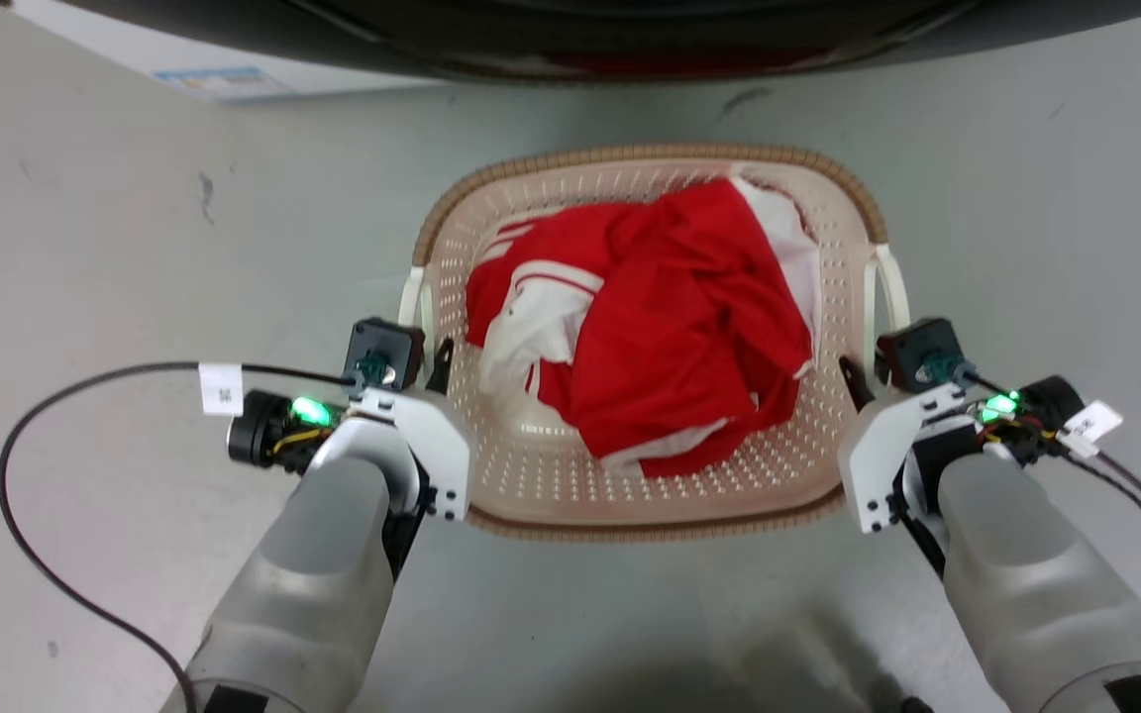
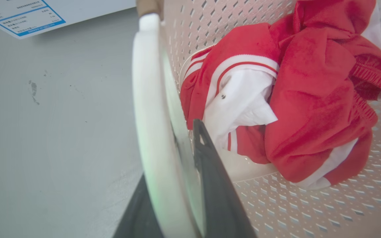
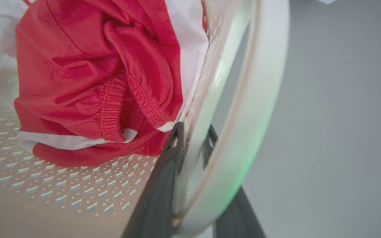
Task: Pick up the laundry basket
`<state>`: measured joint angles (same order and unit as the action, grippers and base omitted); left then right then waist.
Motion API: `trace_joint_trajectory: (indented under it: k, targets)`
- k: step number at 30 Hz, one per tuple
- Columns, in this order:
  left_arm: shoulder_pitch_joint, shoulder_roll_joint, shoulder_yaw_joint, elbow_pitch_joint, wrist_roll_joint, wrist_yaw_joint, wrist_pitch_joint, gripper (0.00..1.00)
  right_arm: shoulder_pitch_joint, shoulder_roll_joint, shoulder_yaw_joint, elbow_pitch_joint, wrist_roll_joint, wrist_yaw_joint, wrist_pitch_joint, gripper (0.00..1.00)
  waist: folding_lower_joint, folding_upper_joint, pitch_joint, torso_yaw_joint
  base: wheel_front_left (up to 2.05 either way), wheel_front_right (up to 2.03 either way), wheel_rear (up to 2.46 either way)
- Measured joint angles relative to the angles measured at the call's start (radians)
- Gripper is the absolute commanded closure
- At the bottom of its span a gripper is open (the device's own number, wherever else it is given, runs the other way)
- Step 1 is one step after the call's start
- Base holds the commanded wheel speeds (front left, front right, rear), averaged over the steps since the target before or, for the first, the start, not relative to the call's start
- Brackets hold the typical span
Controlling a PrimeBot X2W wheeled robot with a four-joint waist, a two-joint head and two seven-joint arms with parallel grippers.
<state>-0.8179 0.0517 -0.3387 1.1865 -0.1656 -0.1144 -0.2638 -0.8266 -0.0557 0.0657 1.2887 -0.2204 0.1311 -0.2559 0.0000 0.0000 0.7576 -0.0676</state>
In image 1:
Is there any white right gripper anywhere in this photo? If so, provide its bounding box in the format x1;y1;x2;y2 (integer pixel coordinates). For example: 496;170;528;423
837;356;970;535

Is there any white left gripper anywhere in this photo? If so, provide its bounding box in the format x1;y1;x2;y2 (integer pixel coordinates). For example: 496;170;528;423
347;338;478;524

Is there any beige plastic laundry basket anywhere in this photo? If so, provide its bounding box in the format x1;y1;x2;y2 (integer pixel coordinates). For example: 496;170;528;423
398;144;912;543

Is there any red and white garment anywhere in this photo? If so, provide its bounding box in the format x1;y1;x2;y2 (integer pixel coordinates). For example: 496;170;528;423
465;176;822;479

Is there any blue washing machine sticker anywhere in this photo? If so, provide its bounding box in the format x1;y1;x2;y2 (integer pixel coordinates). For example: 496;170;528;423
154;65;291;101

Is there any white washing machine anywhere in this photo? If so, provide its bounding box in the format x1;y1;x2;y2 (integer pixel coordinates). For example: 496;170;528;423
8;0;438;106

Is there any white left cable tag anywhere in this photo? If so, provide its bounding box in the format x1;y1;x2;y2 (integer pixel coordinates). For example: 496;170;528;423
198;362;246;416

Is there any white cable tag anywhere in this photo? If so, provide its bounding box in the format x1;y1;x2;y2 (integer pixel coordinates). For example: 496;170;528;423
198;362;246;416
1056;399;1125;459

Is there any white right cable tag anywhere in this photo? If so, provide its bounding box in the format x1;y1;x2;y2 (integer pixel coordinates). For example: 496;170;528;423
1056;399;1125;459

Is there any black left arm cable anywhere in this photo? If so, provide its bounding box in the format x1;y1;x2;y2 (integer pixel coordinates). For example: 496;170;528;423
0;360;360;713

